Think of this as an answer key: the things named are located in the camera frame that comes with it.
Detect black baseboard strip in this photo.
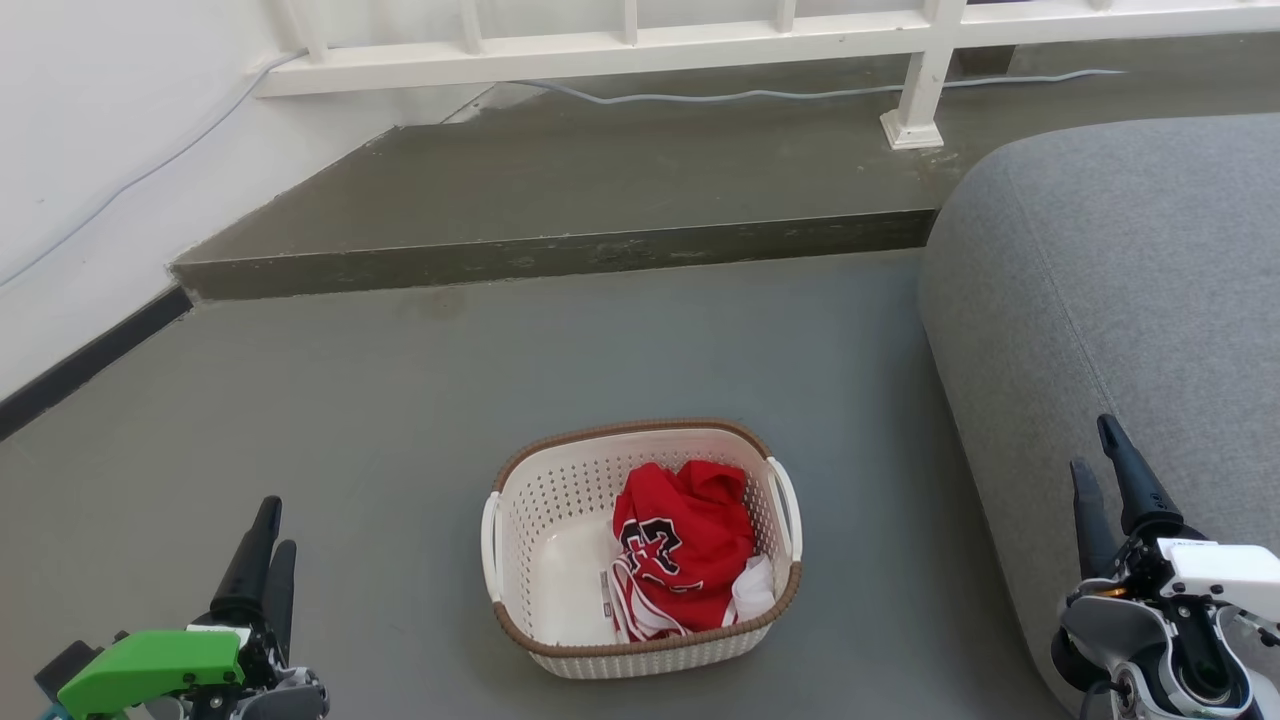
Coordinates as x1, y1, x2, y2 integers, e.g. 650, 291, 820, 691
0, 285, 195, 442

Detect white cloth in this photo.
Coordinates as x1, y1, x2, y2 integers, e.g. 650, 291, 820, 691
733, 555, 777, 628

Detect grey fabric sofa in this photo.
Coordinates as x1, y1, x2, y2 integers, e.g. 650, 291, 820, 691
918, 112, 1280, 720

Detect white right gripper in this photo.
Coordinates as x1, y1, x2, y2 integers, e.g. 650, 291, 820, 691
1050, 415, 1280, 720

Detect white railing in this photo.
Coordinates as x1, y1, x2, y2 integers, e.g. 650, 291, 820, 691
255, 0, 1280, 151

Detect white perforated laundry basket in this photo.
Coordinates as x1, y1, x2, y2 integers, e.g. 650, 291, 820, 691
480, 418, 804, 681

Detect thin grey cable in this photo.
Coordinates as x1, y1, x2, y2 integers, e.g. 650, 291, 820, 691
0, 50, 1128, 291

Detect red basketball jersey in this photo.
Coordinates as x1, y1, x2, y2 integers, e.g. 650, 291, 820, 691
610, 460, 758, 642

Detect raised concrete step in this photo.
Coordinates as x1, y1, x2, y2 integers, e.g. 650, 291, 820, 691
168, 30, 1280, 303

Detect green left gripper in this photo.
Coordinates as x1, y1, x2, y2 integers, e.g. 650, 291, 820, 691
35, 497, 331, 720

